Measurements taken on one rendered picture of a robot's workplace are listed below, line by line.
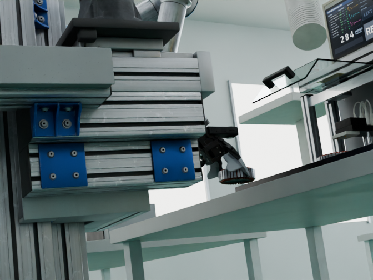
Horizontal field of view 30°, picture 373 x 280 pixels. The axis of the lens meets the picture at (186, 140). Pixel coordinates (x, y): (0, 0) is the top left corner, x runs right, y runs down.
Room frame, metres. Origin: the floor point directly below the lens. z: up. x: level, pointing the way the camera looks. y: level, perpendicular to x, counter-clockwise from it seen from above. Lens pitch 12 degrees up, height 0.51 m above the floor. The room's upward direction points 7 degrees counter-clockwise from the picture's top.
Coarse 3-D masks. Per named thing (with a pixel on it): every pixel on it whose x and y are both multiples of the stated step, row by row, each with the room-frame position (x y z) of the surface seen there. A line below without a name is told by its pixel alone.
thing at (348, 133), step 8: (344, 120) 1.95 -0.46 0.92; (352, 120) 1.93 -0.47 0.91; (360, 120) 1.95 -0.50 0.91; (336, 128) 1.98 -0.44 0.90; (344, 128) 1.95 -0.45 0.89; (352, 128) 1.93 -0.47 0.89; (360, 128) 1.94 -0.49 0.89; (368, 128) 1.96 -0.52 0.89; (336, 136) 1.95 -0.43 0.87; (344, 136) 1.95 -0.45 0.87; (352, 136) 1.96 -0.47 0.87; (360, 136) 2.03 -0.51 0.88
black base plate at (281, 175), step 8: (344, 152) 1.60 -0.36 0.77; (352, 152) 1.58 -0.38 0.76; (360, 152) 1.56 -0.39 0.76; (320, 160) 1.67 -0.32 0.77; (328, 160) 1.65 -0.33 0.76; (336, 160) 1.63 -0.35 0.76; (296, 168) 1.75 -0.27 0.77; (304, 168) 1.72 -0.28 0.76; (272, 176) 1.83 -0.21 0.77; (280, 176) 1.81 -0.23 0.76; (248, 184) 1.93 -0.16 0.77; (256, 184) 1.90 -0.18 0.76
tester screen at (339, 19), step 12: (348, 0) 1.98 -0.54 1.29; (360, 0) 1.94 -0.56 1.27; (372, 0) 1.90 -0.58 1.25; (336, 12) 2.02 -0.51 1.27; (348, 12) 1.99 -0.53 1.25; (360, 12) 1.95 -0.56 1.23; (336, 24) 2.03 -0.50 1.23; (348, 24) 1.99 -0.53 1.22; (360, 24) 1.95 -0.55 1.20; (336, 36) 2.04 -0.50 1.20; (360, 36) 1.96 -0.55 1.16; (336, 48) 2.05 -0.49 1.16; (348, 48) 2.01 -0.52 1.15
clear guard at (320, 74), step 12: (324, 60) 1.81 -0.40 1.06; (336, 60) 1.84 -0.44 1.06; (300, 72) 1.83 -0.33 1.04; (312, 72) 1.92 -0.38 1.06; (324, 72) 1.93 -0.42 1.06; (336, 72) 1.95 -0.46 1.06; (348, 72) 1.96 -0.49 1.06; (360, 72) 1.98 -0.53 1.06; (276, 84) 1.91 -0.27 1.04; (288, 84) 1.83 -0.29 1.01; (300, 84) 2.03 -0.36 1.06; (312, 84) 2.05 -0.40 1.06; (324, 84) 2.07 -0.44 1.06; (336, 84) 2.08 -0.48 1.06; (264, 96) 1.92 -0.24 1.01
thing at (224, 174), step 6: (252, 168) 2.06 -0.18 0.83; (222, 174) 2.05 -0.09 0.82; (228, 174) 2.04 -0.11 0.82; (234, 174) 2.03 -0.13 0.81; (240, 174) 2.03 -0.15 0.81; (252, 174) 2.05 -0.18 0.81; (222, 180) 2.06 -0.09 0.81; (228, 180) 2.05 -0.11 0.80; (234, 180) 2.10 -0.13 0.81; (240, 180) 2.11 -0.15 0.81; (246, 180) 2.10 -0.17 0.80; (252, 180) 2.08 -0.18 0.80
